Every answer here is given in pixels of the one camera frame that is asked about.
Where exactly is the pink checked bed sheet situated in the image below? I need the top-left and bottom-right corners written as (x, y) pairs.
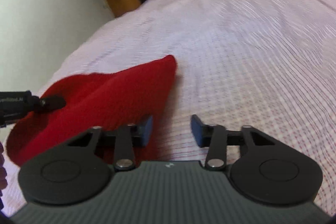
top-left (0, 0), bottom-right (336, 216)

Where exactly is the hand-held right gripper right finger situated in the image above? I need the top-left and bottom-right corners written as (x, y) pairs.
top-left (190, 114), bottom-right (276, 171)

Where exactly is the red knit cardigan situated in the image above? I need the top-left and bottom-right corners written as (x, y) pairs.
top-left (5, 55), bottom-right (178, 167)

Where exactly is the person's left hand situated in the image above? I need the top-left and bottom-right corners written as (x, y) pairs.
top-left (0, 142), bottom-right (8, 191)

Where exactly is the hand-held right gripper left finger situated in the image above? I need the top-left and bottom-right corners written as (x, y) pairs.
top-left (67, 115), bottom-right (154, 171)

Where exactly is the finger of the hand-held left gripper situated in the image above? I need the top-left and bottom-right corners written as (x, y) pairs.
top-left (31, 95), bottom-right (67, 113)

